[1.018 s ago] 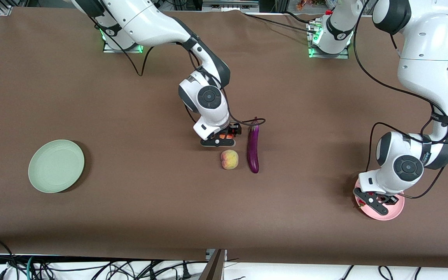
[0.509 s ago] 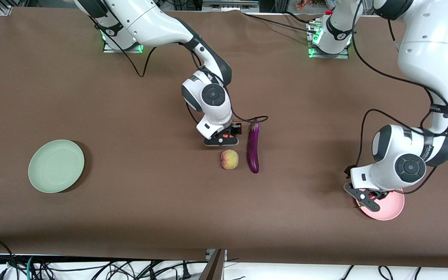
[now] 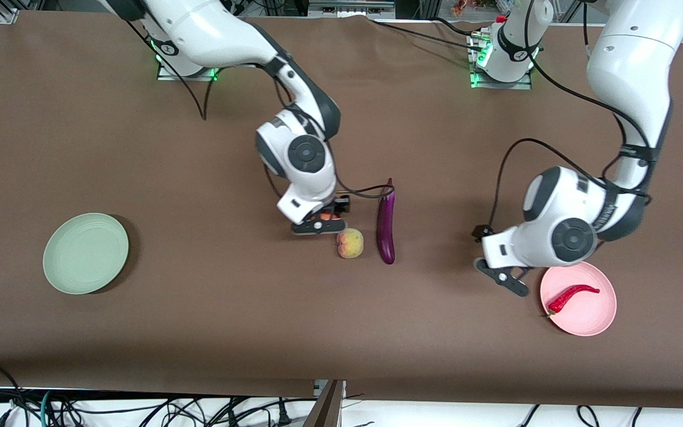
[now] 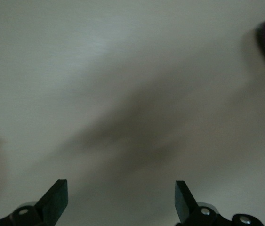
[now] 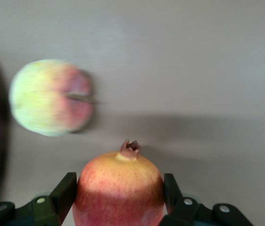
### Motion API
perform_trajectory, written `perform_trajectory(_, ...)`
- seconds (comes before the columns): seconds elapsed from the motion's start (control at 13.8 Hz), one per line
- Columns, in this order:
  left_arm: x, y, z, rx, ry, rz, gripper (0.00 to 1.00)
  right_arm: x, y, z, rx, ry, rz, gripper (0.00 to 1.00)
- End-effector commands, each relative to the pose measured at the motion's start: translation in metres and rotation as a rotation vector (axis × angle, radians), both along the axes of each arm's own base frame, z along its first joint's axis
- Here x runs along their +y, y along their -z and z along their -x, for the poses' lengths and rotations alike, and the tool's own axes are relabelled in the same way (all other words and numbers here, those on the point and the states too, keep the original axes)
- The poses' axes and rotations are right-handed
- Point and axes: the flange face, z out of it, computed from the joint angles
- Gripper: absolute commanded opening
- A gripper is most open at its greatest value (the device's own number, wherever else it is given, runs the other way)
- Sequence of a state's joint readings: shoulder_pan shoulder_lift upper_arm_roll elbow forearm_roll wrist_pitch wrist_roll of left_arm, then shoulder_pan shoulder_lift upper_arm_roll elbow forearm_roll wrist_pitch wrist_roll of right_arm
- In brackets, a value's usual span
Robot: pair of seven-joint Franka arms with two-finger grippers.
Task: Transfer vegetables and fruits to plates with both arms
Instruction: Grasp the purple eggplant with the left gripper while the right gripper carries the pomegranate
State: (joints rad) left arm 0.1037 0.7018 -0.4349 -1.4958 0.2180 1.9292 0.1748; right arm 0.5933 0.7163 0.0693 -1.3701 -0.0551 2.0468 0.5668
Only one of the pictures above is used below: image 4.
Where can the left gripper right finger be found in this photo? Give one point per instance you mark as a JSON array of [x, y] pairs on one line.
[[186, 207]]

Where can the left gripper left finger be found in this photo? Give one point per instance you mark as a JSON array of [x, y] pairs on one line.
[[54, 202]]

